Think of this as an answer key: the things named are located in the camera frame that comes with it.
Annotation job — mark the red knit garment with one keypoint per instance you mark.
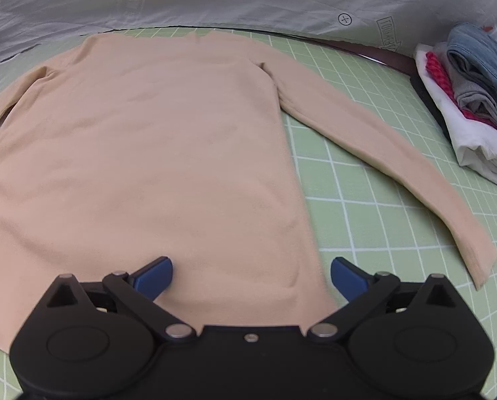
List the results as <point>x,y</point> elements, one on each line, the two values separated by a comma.
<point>436,71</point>

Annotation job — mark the folded grey garment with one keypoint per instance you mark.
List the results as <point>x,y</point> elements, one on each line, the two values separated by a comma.
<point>473,96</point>

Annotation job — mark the folded denim jeans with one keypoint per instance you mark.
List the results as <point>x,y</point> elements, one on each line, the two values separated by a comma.
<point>481,54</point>

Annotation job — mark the black flat board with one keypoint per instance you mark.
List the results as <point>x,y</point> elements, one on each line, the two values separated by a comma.
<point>427,101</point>

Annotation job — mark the stack of folded clothes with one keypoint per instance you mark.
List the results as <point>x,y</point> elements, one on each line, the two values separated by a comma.
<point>473,155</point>

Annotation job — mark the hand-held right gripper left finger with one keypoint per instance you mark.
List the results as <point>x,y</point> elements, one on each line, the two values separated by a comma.
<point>156,276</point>

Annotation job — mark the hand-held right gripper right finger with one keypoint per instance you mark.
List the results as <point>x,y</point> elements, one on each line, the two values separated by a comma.
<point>348,280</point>

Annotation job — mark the beige long-sleeve sweater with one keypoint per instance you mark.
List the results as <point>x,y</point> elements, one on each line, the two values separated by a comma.
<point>148,154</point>

